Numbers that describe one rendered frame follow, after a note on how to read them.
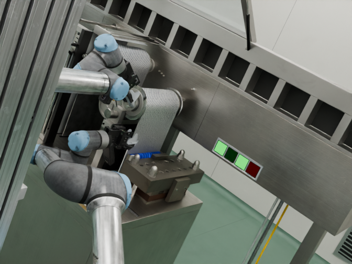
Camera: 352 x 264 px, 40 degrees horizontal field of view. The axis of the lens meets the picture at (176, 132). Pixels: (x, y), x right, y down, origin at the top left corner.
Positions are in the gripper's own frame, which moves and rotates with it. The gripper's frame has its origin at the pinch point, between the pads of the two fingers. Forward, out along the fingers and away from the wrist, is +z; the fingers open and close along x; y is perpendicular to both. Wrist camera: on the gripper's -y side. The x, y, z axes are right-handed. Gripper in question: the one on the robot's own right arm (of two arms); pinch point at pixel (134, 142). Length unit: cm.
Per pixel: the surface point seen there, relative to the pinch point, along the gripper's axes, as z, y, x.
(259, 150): 30, 18, -40
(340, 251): 261, -88, -57
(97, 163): -7.7, -15.0, 8.0
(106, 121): -9.9, 4.5, 10.0
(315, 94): 30, 50, -51
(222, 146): 28.9, 10.5, -24.7
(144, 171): -3.7, -6.1, -12.9
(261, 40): 263, 41, 98
